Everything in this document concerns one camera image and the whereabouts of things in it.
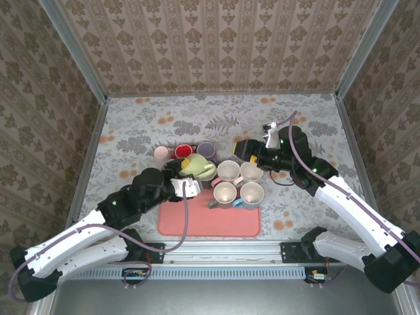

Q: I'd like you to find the white mug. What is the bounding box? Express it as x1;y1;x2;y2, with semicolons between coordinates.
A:
234;160;265;184

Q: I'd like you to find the yellow-green mug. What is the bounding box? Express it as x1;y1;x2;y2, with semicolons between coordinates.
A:
178;153;217;181

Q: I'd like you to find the light blue mug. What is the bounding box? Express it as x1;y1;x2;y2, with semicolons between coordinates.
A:
232;181;265;211

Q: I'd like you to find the grey mug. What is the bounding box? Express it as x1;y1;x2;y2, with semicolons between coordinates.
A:
207;181;238;211

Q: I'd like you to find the pale pink mug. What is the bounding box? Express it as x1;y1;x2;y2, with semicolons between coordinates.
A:
153;146;170;168

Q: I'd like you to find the red mug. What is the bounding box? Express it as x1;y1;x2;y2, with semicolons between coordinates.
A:
173;143;195;162

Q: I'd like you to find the purple mug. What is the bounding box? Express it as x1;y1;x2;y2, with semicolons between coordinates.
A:
196;141;218;162

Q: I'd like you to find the salmon pink tray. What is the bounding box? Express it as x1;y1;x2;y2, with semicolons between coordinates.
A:
157;188;263;238

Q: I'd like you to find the small green circuit board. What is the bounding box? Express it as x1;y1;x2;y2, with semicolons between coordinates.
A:
121;267;148;285
304;267;332;285

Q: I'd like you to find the aluminium mounting beam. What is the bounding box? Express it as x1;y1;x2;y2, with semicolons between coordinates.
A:
49;239;403;265

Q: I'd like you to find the grey metal panel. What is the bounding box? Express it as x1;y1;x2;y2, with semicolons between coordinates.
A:
49;278;411;315

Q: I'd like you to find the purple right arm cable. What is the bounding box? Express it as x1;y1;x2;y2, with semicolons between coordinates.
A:
277;110;420;289

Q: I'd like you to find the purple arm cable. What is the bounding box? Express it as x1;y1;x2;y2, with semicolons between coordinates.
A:
9;186;190;301
277;110;420;289

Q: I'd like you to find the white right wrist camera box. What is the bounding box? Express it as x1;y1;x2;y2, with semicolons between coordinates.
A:
263;121;280;149

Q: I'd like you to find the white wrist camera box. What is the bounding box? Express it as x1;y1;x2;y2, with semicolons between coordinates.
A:
169;177;203;199
263;121;280;149

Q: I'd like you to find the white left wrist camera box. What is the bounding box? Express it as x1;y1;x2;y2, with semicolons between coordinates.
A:
169;177;203;199

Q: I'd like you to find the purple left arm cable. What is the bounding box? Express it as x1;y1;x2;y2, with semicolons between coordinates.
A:
9;186;190;301

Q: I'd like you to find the aluminium table edge rail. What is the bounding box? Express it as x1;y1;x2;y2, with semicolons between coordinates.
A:
60;98;109;240
106;91;339;98
334;94;390;239

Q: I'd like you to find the grey slotted cable duct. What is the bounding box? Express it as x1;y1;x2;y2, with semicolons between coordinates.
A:
58;266;308;280

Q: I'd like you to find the aluminium frame post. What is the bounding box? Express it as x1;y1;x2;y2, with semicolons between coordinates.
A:
334;0;400;99
37;0;109;101

